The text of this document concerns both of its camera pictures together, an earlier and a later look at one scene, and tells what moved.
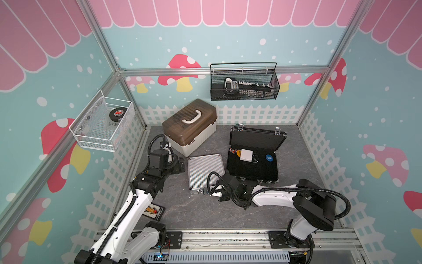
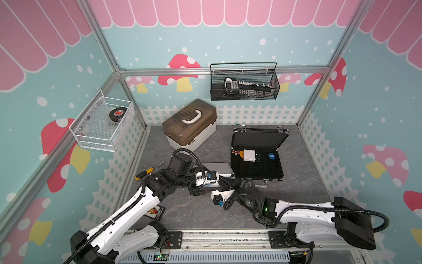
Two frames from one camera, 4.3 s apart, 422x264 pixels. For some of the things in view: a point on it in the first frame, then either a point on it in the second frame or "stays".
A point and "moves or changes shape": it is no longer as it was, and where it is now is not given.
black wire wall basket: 243,81 stays
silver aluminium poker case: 199,168 moves or changes shape
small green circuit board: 160,256 stays
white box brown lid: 190,125 stays
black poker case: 251,155 stays
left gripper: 175,163 → 195,191
